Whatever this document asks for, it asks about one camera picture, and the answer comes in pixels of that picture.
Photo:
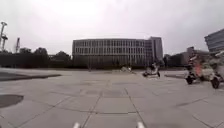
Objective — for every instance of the robot's own part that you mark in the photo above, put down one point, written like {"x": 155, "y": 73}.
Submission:
{"x": 140, "y": 125}
{"x": 76, "y": 125}

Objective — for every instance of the large grey building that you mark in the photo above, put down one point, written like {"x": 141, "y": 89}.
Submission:
{"x": 113, "y": 50}

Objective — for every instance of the row of dark trees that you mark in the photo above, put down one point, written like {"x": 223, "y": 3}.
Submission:
{"x": 33, "y": 58}

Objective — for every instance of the tall mast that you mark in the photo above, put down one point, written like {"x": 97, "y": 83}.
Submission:
{"x": 3, "y": 36}

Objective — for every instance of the glass building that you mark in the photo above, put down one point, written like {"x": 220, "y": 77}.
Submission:
{"x": 216, "y": 40}

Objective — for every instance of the low building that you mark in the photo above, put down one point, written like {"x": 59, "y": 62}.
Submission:
{"x": 193, "y": 53}

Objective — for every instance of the grey paved plaza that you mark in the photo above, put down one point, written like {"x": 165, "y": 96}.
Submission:
{"x": 113, "y": 96}

